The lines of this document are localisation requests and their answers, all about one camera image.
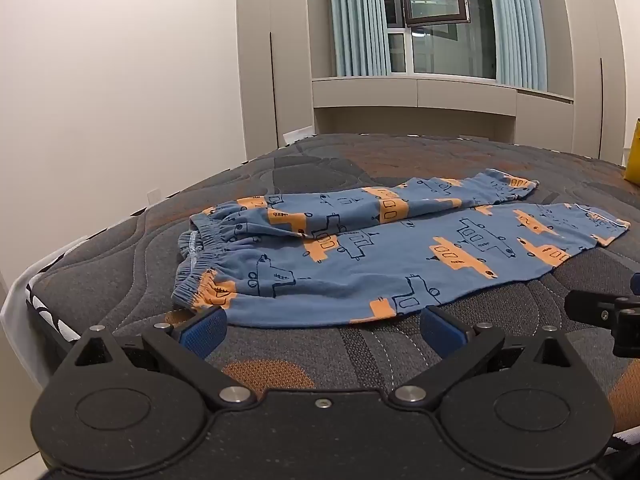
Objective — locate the white bed sheet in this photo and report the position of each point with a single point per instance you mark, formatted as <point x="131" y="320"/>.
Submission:
<point x="17" y="310"/>

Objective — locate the beige wardrobe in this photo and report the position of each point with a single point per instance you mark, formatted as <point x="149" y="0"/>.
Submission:
<point x="272" y="55"/>
<point x="590" y="60"/>

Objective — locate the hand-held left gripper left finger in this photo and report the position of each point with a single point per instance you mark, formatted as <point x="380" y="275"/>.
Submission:
<point x="202" y="330"/>

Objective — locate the light blue curtain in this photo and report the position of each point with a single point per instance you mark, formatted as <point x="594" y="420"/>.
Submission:
<point x="517" y="20"/>
<point x="357" y="15"/>

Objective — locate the blue pants with orange print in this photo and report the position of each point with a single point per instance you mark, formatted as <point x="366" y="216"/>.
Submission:
<point x="360" y="260"/>

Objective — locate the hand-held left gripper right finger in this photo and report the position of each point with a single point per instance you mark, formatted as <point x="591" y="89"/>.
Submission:
<point x="441" y="327"/>

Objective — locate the grey and orange quilted mattress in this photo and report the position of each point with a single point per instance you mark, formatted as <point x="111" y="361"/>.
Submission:
<point x="350" y="355"/>

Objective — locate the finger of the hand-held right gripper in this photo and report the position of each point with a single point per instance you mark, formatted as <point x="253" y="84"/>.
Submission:
<point x="600" y="307"/>
<point x="636" y="284"/>

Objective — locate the yellow bag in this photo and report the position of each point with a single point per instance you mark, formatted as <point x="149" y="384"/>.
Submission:
<point x="633" y="152"/>

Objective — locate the beige window bench cabinet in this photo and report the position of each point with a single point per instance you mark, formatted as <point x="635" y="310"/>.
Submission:
<point x="425" y="92"/>

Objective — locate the glass window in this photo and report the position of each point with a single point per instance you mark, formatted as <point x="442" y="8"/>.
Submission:
<point x="440" y="20"/>

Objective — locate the white wall socket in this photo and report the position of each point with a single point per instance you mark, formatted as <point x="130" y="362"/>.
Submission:
<point x="153" y="193"/>

